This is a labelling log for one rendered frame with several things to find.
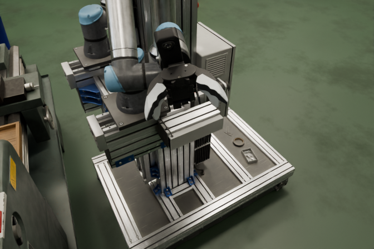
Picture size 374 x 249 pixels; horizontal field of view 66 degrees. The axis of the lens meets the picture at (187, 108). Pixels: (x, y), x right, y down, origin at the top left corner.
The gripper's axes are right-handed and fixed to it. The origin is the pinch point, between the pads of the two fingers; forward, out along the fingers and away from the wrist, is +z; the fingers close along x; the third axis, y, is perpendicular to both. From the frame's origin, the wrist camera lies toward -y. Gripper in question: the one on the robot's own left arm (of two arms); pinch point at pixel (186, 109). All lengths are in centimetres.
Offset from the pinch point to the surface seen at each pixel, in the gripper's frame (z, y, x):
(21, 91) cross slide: -100, 50, 83
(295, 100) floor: -179, 177, -124
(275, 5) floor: -444, 189, -209
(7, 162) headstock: -24, 27, 55
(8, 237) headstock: 0, 29, 48
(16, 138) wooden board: -70, 57, 81
